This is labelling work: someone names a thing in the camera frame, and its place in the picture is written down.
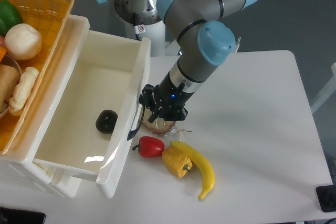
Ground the white frame right edge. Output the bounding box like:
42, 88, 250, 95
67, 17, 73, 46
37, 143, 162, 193
310, 63, 335, 114

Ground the pale twisted bread roll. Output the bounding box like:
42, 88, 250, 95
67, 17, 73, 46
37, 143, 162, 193
9, 67, 39, 116

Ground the yellow banana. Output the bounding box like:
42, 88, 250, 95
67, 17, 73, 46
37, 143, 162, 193
170, 141, 216, 200

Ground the yellow bell pepper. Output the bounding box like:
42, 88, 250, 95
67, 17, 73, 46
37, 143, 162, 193
161, 146, 193, 178

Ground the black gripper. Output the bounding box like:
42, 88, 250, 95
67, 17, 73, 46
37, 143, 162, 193
140, 73, 194, 123

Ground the metal bowl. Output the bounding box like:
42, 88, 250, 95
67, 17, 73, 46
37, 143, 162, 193
1, 56, 22, 118

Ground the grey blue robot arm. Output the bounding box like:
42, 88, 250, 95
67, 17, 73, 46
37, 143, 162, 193
96, 0, 258, 122

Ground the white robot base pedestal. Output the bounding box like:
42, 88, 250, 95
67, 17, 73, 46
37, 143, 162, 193
114, 0, 184, 57

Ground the white drawer cabinet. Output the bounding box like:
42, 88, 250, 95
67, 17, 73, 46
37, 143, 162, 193
1, 15, 90, 196

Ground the black device right edge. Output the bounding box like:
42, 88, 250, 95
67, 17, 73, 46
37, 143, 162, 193
316, 185, 335, 212

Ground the red bell pepper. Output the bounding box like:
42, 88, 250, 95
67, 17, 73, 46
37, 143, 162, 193
131, 136, 165, 158

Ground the green bell pepper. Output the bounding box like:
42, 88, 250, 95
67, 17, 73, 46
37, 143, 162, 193
0, 0, 23, 37

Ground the black device bottom left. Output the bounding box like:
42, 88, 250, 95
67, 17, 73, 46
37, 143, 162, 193
1, 207, 46, 224

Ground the black round object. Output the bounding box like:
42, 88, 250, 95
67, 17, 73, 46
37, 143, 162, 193
95, 110, 118, 134

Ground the brown bread loaf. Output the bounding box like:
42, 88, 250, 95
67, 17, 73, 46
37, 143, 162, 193
0, 65, 20, 113

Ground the round white bun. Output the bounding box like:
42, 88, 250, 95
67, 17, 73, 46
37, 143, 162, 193
5, 23, 43, 61

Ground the orange woven basket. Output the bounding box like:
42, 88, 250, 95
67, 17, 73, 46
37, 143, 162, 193
1, 0, 74, 153

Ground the wrapped brown bread slice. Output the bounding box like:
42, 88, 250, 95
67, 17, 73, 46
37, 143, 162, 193
142, 108, 191, 135

